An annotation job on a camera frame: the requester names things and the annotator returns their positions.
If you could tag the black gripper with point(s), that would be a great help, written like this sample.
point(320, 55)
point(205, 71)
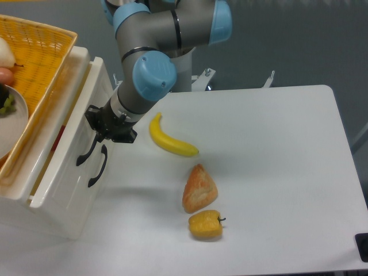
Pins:
point(109, 126)

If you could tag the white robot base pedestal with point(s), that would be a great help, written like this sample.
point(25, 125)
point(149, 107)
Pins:
point(186, 81)

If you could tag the black corner device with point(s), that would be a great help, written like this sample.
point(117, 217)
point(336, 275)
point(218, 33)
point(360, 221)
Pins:
point(362, 244)

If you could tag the yellow bell pepper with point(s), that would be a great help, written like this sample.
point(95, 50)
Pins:
point(206, 224)

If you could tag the red bell pepper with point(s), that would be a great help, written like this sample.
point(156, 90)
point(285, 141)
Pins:
point(59, 136)

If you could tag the yellow banana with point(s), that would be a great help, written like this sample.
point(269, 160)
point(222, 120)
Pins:
point(169, 143)

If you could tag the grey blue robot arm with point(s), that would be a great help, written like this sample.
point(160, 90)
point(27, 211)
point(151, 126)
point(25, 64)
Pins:
point(147, 33)

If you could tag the white pear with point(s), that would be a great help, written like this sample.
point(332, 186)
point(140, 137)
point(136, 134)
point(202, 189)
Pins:
point(7, 57)

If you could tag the orange bread pastry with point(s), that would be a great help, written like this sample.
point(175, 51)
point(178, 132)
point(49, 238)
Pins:
point(200, 190)

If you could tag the white plate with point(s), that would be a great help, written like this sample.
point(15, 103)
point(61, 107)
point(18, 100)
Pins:
point(13, 122)

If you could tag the green grapes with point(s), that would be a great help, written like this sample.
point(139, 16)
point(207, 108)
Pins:
point(8, 104)

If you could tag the pink sausage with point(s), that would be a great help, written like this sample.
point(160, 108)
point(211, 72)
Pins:
point(6, 76)

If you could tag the white top drawer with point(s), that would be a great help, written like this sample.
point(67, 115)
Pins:
point(66, 192)

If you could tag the yellow woven basket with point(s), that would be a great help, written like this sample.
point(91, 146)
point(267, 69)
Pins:
point(42, 51)

